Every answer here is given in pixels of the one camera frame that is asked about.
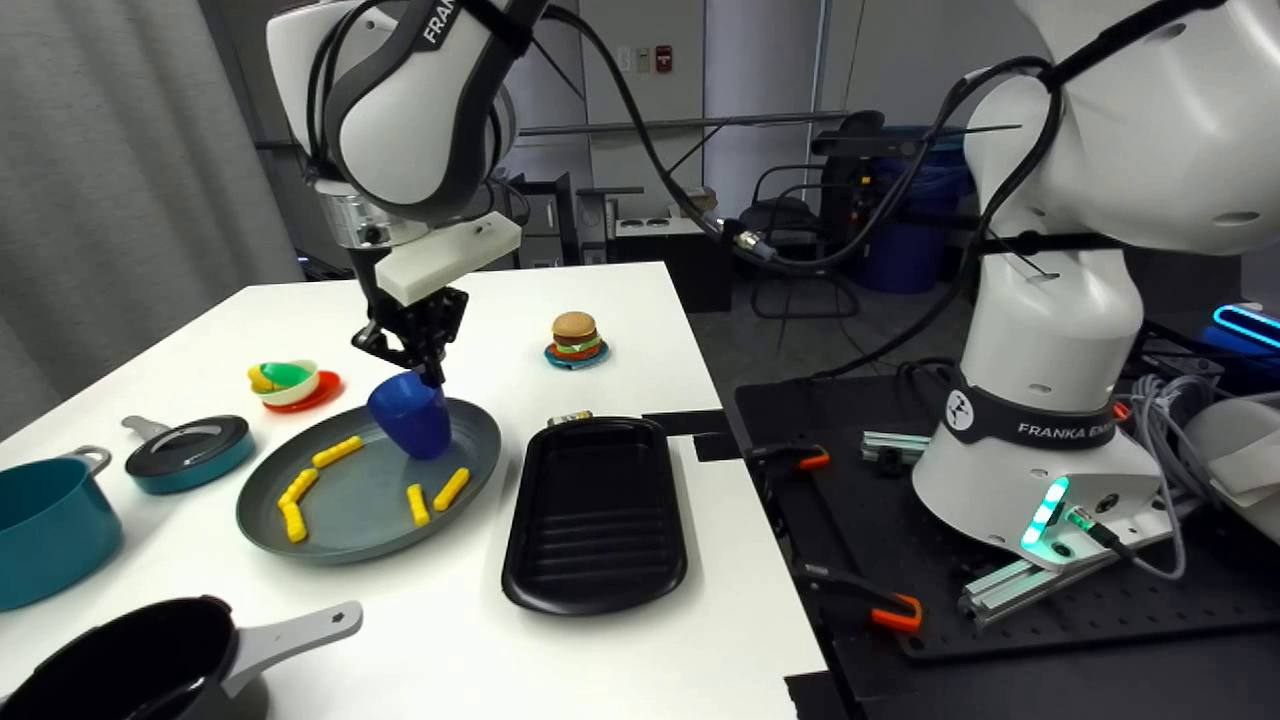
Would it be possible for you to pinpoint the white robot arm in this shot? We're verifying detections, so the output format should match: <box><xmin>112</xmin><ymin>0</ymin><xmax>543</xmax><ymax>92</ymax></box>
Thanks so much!
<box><xmin>265</xmin><ymin>0</ymin><xmax>1280</xmax><ymax>561</ymax></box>

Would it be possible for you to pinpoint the teal pot lid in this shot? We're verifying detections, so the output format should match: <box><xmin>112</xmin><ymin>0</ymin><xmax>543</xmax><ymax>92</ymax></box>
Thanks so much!
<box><xmin>122</xmin><ymin>417</ymin><xmax>256</xmax><ymax>496</ymax></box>

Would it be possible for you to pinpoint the teal cooking pot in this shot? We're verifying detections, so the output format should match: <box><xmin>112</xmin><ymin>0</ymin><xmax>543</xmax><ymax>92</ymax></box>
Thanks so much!
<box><xmin>0</xmin><ymin>445</ymin><xmax>122</xmax><ymax>611</ymax></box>

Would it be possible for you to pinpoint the grey-blue oval plate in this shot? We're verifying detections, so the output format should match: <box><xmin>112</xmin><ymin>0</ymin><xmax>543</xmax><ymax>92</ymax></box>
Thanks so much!
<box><xmin>236</xmin><ymin>402</ymin><xmax>505</xmax><ymax>563</ymax></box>

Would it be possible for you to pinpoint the white wrist camera block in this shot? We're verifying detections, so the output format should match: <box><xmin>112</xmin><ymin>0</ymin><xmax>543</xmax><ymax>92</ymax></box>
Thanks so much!
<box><xmin>376</xmin><ymin>213</ymin><xmax>519</xmax><ymax>308</ymax></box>

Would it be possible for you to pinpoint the yellow toy fry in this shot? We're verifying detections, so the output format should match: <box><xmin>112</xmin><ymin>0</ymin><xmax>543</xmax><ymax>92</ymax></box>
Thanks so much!
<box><xmin>433</xmin><ymin>469</ymin><xmax>472</xmax><ymax>511</ymax></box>
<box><xmin>403</xmin><ymin>484</ymin><xmax>433</xmax><ymax>528</ymax></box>
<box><xmin>307</xmin><ymin>437</ymin><xmax>363</xmax><ymax>471</ymax></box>
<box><xmin>280</xmin><ymin>504</ymin><xmax>307</xmax><ymax>545</ymax></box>
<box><xmin>275</xmin><ymin>469</ymin><xmax>318</xmax><ymax>510</ymax></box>

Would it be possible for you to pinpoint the black grill tray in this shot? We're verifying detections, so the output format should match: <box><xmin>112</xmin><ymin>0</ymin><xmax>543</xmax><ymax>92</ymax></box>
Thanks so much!
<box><xmin>500</xmin><ymin>417</ymin><xmax>688</xmax><ymax>616</ymax></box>

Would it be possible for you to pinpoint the orange clamp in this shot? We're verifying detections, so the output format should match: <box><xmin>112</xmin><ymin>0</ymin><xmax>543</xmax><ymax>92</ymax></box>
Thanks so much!
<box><xmin>745</xmin><ymin>445</ymin><xmax>831</xmax><ymax>475</ymax></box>
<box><xmin>794</xmin><ymin>556</ymin><xmax>928</xmax><ymax>642</ymax></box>

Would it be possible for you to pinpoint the black perforated base board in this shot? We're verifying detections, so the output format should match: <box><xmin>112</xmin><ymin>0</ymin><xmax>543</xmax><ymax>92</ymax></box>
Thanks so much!
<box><xmin>734</xmin><ymin>382</ymin><xmax>1280</xmax><ymax>664</ymax></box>

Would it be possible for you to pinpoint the toy food on red dish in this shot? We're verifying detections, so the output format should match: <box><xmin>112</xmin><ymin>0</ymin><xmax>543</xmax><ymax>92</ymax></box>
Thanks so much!
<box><xmin>248</xmin><ymin>360</ymin><xmax>343</xmax><ymax>413</ymax></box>

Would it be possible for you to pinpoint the toy burger on blue coaster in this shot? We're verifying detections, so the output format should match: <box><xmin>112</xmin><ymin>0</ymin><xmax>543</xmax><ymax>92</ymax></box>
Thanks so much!
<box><xmin>543</xmin><ymin>312</ymin><xmax>606</xmax><ymax>369</ymax></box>

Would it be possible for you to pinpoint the blue plastic cup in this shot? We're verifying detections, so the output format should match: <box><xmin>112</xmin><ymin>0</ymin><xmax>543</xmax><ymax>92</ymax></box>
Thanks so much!
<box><xmin>368</xmin><ymin>373</ymin><xmax>451</xmax><ymax>460</ymax></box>

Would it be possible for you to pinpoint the orange clamp near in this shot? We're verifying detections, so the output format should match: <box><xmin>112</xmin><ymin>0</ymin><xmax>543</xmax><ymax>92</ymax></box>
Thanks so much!
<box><xmin>794</xmin><ymin>556</ymin><xmax>928</xmax><ymax>642</ymax></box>

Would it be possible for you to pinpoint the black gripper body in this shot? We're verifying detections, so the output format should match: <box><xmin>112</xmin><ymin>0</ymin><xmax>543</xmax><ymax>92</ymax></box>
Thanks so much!
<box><xmin>349</xmin><ymin>249</ymin><xmax>467</xmax><ymax>373</ymax></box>

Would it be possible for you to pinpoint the aluminium rail piece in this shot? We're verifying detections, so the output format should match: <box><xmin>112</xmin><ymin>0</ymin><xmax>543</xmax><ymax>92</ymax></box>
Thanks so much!
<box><xmin>961</xmin><ymin>511</ymin><xmax>1174</xmax><ymax>629</ymax></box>

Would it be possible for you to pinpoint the blue barrel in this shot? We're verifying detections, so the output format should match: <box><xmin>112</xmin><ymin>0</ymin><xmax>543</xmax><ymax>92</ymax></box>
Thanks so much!
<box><xmin>852</xmin><ymin>141</ymin><xmax>971</xmax><ymax>296</ymax></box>

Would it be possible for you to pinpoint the orange clamp far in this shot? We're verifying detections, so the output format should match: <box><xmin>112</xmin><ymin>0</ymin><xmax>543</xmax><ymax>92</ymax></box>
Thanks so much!
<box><xmin>745</xmin><ymin>445</ymin><xmax>831</xmax><ymax>475</ymax></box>

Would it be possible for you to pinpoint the black pan grey handle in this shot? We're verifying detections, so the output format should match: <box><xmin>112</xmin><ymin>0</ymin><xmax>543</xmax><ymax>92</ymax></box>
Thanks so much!
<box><xmin>0</xmin><ymin>597</ymin><xmax>363</xmax><ymax>720</ymax></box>

